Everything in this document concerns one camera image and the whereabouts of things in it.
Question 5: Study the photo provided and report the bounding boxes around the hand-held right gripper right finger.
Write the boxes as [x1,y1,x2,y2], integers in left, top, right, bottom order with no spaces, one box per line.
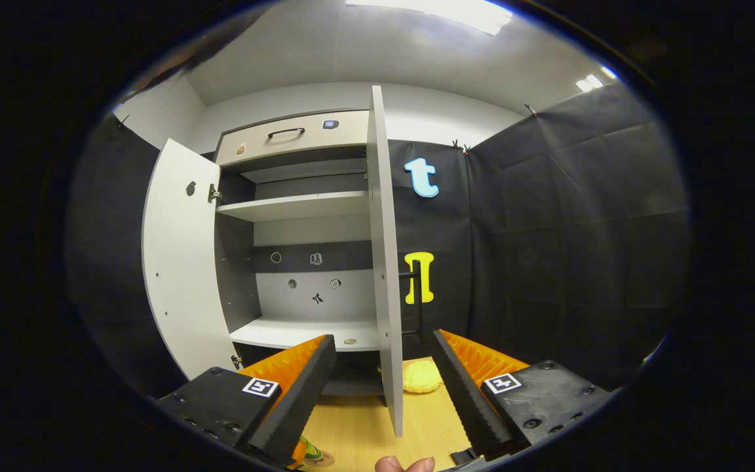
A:
[431,329,614,460]

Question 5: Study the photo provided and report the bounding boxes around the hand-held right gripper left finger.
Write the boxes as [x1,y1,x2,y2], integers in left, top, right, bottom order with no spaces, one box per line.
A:
[158,334,338,467]

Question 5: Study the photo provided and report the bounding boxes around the green label bottle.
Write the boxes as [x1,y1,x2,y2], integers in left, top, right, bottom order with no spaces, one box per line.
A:
[291,433,326,467]

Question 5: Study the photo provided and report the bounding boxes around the white cabinet door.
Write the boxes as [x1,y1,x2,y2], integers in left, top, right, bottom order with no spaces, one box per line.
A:
[142,138,242,381]
[366,85,404,438]

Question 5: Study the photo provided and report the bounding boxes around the white cabinet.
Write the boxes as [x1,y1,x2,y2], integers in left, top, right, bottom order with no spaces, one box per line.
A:
[212,108,391,397]

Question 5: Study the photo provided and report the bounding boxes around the white cabinet shelf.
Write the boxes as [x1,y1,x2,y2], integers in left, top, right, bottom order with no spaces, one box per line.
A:
[216,191,370,222]

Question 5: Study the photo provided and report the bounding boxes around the white cabinet drawer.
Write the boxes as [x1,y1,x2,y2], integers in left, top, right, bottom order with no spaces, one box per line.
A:
[216,110,372,167]

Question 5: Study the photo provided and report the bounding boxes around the yellow lumpy round object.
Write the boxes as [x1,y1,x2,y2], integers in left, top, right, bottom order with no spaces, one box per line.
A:
[402,359,445,394]

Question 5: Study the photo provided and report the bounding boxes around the black backdrop cloth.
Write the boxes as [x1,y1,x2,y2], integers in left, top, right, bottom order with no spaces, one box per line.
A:
[66,82,691,401]

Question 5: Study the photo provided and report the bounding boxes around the small ceiling light panel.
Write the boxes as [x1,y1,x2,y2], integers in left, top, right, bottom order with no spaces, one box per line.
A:
[575,66,617,92]

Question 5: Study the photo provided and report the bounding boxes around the black door handle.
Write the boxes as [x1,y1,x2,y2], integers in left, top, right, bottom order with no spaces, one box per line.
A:
[398,252,425,343]

